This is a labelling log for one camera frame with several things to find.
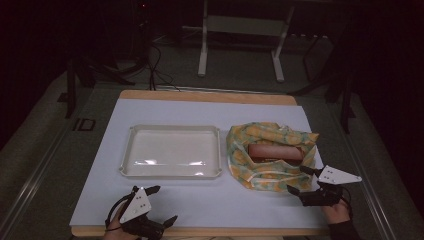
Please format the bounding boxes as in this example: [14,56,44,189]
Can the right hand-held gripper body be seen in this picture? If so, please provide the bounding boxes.
[299,164,363,209]

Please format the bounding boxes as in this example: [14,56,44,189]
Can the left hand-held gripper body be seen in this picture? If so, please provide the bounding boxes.
[118,186,165,240]

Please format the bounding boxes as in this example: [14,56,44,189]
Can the sausage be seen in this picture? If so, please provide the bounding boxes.
[247,143,305,165]

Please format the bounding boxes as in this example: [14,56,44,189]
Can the yellow green patterned cloth bag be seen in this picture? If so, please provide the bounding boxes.
[225,121,320,193]

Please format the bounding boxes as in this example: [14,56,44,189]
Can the person's left hand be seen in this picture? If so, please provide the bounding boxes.
[102,202,142,240]

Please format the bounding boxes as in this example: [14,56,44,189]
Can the person's right hand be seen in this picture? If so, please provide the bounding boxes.
[321,199,353,225]

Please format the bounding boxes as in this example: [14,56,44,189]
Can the white table mat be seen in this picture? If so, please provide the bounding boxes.
[69,98,330,230]

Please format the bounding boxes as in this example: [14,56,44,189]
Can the white plastic tray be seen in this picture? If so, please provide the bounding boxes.
[118,124,223,181]

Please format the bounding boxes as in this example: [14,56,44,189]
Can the black stand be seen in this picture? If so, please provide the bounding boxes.
[57,54,137,120]
[288,33,357,135]

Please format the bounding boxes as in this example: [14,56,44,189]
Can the wooden table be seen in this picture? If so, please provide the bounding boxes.
[70,89,332,238]

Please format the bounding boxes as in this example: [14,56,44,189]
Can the white metal stand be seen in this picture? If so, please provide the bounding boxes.
[197,0,296,84]

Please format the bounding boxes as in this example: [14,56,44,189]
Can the dark equipment rack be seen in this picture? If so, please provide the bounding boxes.
[130,0,155,66]

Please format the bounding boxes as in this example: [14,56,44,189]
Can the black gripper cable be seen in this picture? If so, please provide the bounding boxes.
[104,193,135,233]
[339,185,354,218]

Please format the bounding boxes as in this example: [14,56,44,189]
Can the black floor bracket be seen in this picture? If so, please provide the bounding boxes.
[72,117,97,132]

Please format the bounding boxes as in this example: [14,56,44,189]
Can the black floor cables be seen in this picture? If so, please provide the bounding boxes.
[145,42,182,92]

